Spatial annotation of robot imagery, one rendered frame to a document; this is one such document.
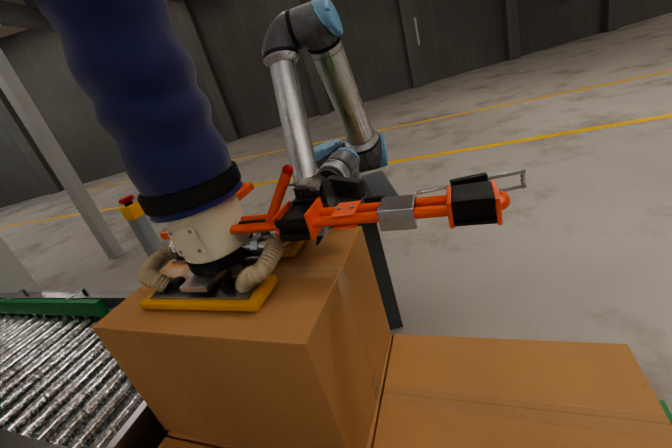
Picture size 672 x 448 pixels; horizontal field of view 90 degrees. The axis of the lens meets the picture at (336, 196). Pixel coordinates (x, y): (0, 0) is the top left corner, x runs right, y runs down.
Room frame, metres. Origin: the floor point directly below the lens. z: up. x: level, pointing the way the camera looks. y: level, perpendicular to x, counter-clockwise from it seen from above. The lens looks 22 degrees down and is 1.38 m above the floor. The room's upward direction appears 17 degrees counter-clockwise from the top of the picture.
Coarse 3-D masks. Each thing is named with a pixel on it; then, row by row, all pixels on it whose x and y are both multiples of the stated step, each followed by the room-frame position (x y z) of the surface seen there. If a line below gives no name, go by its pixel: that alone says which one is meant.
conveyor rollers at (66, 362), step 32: (0, 320) 1.70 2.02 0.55; (32, 320) 1.60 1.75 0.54; (64, 320) 1.50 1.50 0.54; (96, 320) 1.40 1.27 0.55; (0, 352) 1.39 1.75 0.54; (32, 352) 1.29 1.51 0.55; (64, 352) 1.23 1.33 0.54; (96, 352) 1.18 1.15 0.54; (0, 384) 1.15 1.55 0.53; (32, 384) 1.10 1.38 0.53; (64, 384) 1.05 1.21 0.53; (96, 384) 0.99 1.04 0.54; (128, 384) 0.93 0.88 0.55; (0, 416) 0.95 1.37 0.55; (32, 416) 0.94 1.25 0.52; (64, 416) 0.88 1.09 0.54; (96, 416) 0.83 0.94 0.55; (128, 416) 0.80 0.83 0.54
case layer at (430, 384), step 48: (432, 336) 0.76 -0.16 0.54; (384, 384) 0.66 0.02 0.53; (432, 384) 0.61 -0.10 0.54; (480, 384) 0.57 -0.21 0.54; (528, 384) 0.54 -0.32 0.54; (576, 384) 0.51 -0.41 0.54; (624, 384) 0.48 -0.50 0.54; (384, 432) 0.53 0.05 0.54; (432, 432) 0.50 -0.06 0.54; (480, 432) 0.47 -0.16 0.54; (528, 432) 0.44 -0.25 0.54; (576, 432) 0.42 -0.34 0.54; (624, 432) 0.40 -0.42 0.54
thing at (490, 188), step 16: (448, 192) 0.54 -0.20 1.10; (464, 192) 0.52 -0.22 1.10; (480, 192) 0.51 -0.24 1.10; (496, 192) 0.49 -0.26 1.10; (448, 208) 0.50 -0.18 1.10; (464, 208) 0.50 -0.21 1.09; (480, 208) 0.49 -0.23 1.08; (496, 208) 0.47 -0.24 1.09; (464, 224) 0.50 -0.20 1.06; (480, 224) 0.49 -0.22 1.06
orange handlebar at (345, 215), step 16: (240, 192) 0.96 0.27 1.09; (320, 208) 0.67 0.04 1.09; (336, 208) 0.63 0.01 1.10; (352, 208) 0.61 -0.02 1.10; (368, 208) 0.61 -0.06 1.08; (416, 208) 0.54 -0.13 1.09; (432, 208) 0.53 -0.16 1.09; (240, 224) 0.71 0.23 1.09; (256, 224) 0.69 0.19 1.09; (272, 224) 0.67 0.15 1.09; (320, 224) 0.62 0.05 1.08; (336, 224) 0.60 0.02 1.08; (352, 224) 0.60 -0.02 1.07
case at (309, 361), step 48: (336, 240) 0.78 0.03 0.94; (144, 288) 0.83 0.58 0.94; (288, 288) 0.63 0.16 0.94; (336, 288) 0.60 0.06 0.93; (144, 336) 0.63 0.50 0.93; (192, 336) 0.57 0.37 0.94; (240, 336) 0.52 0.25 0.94; (288, 336) 0.49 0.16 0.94; (336, 336) 0.54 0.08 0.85; (384, 336) 0.76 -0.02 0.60; (144, 384) 0.69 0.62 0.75; (192, 384) 0.61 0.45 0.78; (240, 384) 0.54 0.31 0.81; (288, 384) 0.49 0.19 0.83; (336, 384) 0.49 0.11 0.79; (192, 432) 0.66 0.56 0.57; (240, 432) 0.58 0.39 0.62; (288, 432) 0.51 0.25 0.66; (336, 432) 0.46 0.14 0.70
